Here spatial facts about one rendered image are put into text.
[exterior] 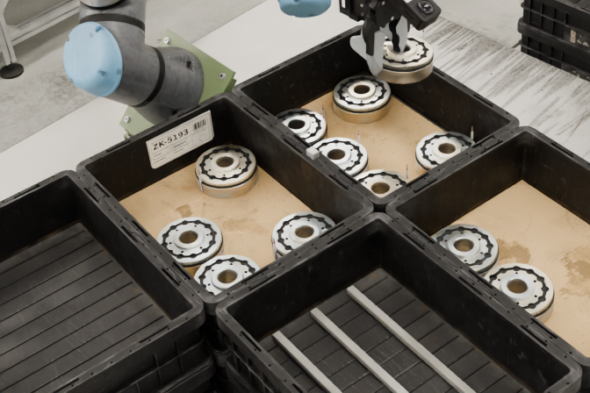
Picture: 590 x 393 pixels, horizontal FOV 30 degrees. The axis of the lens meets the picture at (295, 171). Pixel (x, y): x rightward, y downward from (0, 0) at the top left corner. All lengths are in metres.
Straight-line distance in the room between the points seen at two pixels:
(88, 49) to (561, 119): 0.89
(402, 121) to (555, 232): 0.36
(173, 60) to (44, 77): 1.70
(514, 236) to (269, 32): 0.92
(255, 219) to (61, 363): 0.39
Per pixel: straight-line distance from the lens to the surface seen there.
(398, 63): 1.76
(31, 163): 2.18
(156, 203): 1.83
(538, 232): 1.73
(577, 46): 2.74
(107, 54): 1.89
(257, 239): 1.73
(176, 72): 2.00
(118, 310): 1.67
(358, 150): 1.83
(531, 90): 2.23
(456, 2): 3.82
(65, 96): 3.58
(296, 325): 1.60
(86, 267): 1.75
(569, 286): 1.66
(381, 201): 1.63
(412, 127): 1.92
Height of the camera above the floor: 2.02
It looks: 40 degrees down
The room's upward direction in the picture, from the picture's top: 6 degrees counter-clockwise
